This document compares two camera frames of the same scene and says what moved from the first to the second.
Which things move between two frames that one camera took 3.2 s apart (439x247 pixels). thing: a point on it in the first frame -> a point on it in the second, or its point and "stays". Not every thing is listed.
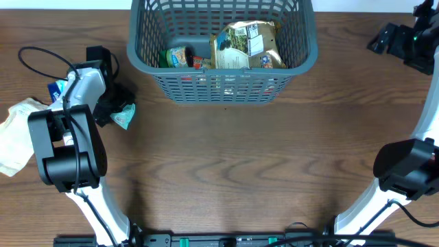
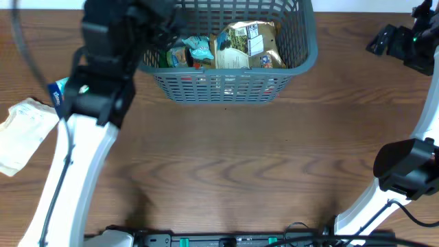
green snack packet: (123, 117) -> (199, 46)
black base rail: (287, 239) stays
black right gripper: (401, 33) stays
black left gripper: (120, 91) -> (169, 38)
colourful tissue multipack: (55, 88) stays
